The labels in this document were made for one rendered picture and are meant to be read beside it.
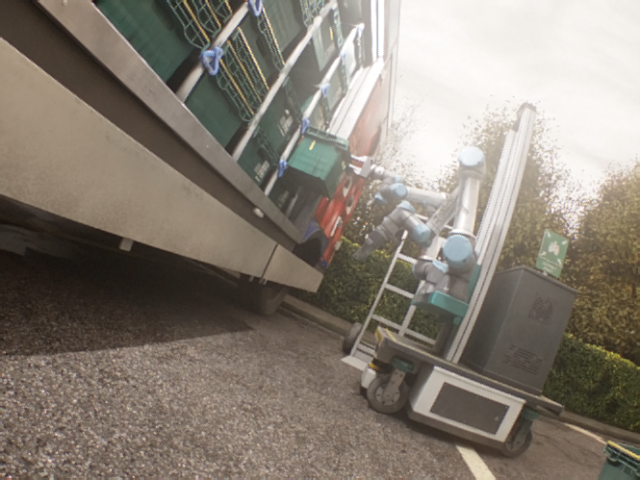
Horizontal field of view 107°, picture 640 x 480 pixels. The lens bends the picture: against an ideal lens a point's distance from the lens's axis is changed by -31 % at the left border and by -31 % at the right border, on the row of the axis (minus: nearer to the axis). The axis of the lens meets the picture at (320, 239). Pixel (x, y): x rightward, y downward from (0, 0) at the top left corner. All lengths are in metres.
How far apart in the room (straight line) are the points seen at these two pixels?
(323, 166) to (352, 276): 2.62
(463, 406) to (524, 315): 0.48
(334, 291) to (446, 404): 3.11
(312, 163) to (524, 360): 1.44
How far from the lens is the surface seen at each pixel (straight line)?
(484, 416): 1.54
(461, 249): 1.34
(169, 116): 0.83
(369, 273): 4.27
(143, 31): 0.94
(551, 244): 4.77
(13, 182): 0.64
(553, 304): 1.69
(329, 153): 1.87
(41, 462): 0.58
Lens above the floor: 0.41
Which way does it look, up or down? 7 degrees up
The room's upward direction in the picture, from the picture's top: 25 degrees clockwise
